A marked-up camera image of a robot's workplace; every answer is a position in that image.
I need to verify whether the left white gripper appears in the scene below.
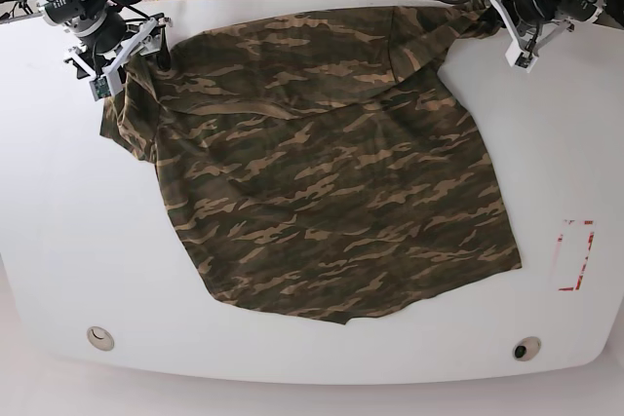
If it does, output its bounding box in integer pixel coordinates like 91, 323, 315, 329
480, 0, 574, 54

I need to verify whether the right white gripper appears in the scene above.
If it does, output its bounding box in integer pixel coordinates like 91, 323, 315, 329
63, 14, 172, 82

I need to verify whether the camouflage T-shirt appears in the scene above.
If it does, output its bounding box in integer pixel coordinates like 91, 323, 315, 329
100, 0, 521, 324

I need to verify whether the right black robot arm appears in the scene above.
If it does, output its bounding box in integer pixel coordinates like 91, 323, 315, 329
37, 0, 172, 89

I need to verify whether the red tape rectangle marking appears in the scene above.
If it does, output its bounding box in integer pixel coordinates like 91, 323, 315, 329
552, 220, 596, 292

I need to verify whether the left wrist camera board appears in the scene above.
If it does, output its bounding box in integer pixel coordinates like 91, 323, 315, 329
505, 42, 537, 72

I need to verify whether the left table cable grommet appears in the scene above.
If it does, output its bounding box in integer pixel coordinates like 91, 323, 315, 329
87, 326, 115, 352

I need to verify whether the table cable grommet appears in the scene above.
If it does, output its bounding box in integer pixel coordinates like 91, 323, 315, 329
87, 326, 115, 352
513, 336, 542, 361

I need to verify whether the right table cable grommet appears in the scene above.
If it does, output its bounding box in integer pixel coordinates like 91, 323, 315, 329
513, 336, 542, 361

